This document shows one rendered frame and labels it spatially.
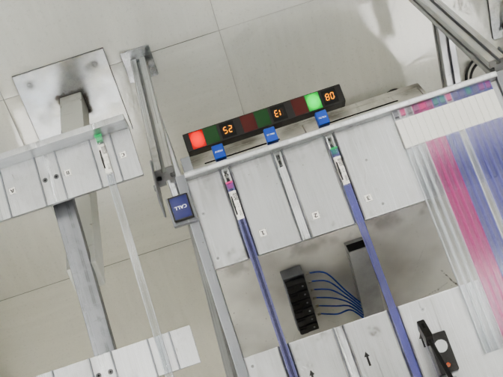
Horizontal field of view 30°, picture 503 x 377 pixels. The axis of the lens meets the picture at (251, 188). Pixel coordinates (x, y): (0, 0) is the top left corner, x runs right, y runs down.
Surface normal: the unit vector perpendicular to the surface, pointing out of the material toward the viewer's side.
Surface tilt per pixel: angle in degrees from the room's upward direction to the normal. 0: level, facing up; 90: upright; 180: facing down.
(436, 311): 46
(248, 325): 0
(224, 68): 0
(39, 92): 0
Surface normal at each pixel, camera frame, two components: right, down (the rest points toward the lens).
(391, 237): 0.19, 0.48
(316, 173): -0.05, -0.25
